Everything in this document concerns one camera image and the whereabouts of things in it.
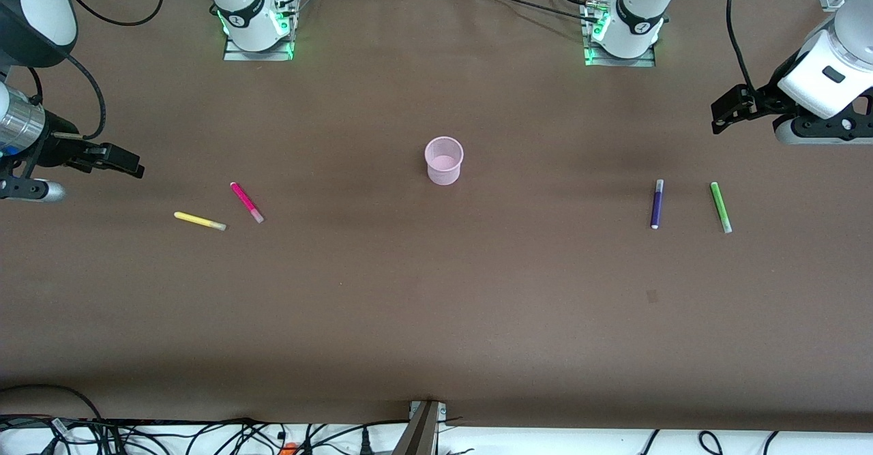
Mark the pink marker pen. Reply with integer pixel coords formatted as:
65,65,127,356
230,181,265,224

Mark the pink plastic cup holder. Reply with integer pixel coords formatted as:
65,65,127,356
424,136,465,186

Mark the green marker pen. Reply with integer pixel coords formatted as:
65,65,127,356
710,181,733,234

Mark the yellow marker pen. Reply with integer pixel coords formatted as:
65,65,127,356
173,211,227,232

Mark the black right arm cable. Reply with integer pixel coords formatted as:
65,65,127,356
65,0,166,142

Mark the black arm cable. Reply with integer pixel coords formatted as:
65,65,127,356
726,0,758,96
65,0,166,142

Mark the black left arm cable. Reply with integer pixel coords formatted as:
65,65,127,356
726,0,758,96

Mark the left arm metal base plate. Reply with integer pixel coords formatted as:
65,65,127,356
583,44,657,68

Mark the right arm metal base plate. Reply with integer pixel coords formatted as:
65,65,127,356
223,32,295,61

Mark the long black table cable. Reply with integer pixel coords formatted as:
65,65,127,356
466,0,600,22

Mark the thick black arched cable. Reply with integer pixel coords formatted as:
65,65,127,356
0,383,103,423

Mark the black cable beside post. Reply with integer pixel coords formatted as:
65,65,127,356
300,419,411,455

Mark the aluminium post with bracket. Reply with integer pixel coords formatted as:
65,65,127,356
392,400,449,455

